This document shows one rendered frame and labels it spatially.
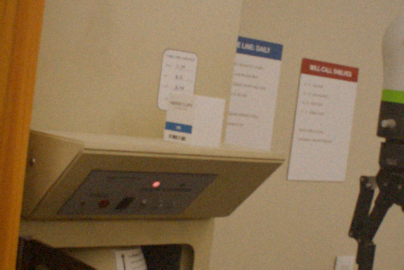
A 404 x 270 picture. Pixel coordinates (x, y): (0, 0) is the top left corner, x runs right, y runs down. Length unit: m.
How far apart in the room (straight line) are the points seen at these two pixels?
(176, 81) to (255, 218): 0.83
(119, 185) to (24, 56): 0.20
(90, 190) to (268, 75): 0.95
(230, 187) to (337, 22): 1.00
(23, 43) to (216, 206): 0.39
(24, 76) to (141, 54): 0.24
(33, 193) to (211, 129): 0.24
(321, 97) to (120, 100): 1.00
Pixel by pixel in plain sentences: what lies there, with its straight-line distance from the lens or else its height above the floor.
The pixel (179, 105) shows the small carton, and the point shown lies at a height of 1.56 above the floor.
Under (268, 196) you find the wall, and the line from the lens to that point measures 1.94.
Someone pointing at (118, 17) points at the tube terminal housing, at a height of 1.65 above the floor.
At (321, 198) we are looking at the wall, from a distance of 2.08.
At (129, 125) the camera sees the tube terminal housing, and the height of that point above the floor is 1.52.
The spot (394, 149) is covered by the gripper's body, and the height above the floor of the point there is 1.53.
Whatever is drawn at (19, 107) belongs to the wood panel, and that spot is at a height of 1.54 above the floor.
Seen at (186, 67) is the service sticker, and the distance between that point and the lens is 1.14.
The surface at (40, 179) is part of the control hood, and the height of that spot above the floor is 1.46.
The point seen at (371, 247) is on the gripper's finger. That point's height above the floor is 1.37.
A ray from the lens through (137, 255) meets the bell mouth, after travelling 1.18.
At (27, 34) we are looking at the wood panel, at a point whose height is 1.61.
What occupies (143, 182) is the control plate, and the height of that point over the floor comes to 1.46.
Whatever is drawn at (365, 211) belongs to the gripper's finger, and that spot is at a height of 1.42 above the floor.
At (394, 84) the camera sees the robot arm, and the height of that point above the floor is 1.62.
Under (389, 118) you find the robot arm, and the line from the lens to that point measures 1.29.
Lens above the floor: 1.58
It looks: 3 degrees down
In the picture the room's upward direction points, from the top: 7 degrees clockwise
